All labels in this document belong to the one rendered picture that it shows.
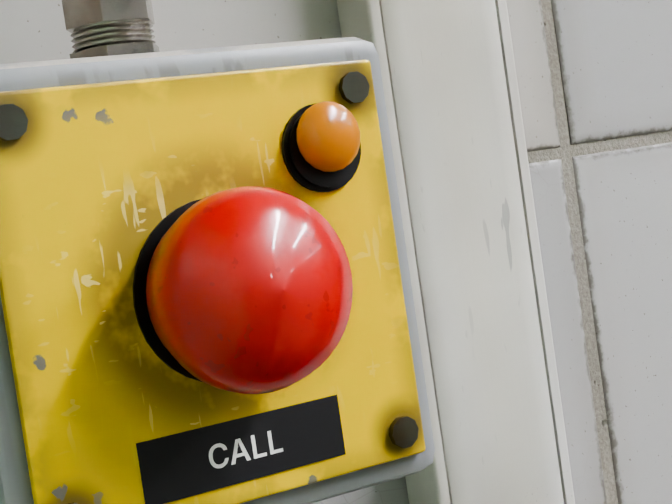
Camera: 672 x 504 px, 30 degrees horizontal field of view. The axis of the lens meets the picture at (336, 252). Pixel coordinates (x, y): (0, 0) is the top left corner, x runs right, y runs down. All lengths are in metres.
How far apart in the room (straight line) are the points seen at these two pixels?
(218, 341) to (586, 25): 0.22
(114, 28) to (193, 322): 0.08
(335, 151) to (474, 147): 0.10
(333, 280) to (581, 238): 0.18
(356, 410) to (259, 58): 0.08
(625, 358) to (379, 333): 0.16
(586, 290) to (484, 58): 0.09
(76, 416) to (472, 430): 0.15
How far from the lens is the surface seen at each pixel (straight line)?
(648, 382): 0.43
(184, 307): 0.23
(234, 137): 0.26
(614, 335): 0.41
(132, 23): 0.29
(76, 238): 0.25
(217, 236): 0.23
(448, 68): 0.36
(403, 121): 0.35
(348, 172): 0.27
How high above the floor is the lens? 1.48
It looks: 3 degrees down
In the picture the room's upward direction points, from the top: 8 degrees counter-clockwise
